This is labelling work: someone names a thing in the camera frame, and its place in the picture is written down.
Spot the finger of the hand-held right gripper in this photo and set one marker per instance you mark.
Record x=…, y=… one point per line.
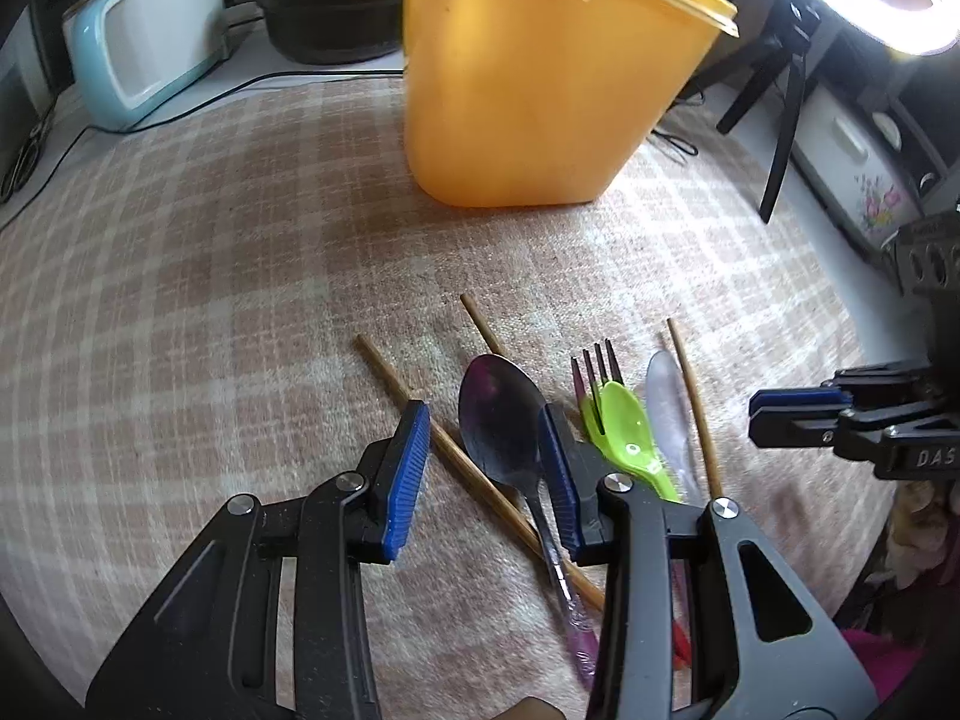
x=795, y=429
x=795, y=399

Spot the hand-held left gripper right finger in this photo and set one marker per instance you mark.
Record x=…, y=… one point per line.
x=559, y=480

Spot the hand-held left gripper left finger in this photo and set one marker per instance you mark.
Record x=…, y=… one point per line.
x=405, y=480

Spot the wooden chopstick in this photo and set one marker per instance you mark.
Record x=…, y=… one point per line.
x=480, y=322
x=450, y=439
x=694, y=397

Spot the green plastic spoon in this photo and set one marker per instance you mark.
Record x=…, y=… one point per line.
x=622, y=427

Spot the metal fork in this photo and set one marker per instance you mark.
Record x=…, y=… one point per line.
x=600, y=371

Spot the clear plastic spoon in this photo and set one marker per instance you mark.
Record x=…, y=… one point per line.
x=667, y=412

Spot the orange plastic container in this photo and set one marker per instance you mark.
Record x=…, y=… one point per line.
x=540, y=90

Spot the person's right hand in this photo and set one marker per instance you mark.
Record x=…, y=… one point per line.
x=926, y=532

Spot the white floral appliance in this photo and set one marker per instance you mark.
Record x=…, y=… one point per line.
x=840, y=150

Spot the checked tablecloth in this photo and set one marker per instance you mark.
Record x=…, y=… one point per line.
x=225, y=277

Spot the black tripod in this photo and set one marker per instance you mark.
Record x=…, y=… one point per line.
x=787, y=112

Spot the black cooking pot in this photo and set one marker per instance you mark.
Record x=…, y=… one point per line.
x=330, y=22

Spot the light blue toaster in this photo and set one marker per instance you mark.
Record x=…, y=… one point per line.
x=142, y=37

